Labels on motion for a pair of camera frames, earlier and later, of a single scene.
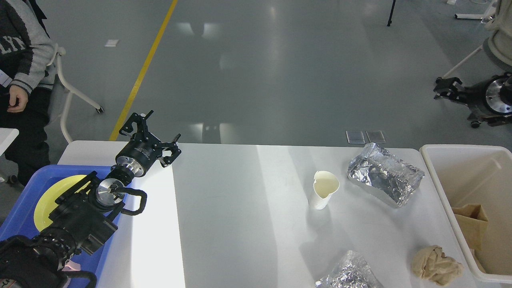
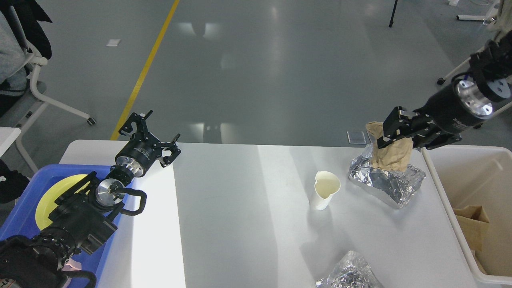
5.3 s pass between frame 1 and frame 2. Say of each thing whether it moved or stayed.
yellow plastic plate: stayed
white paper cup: stayed
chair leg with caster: moved
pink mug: stayed
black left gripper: stayed
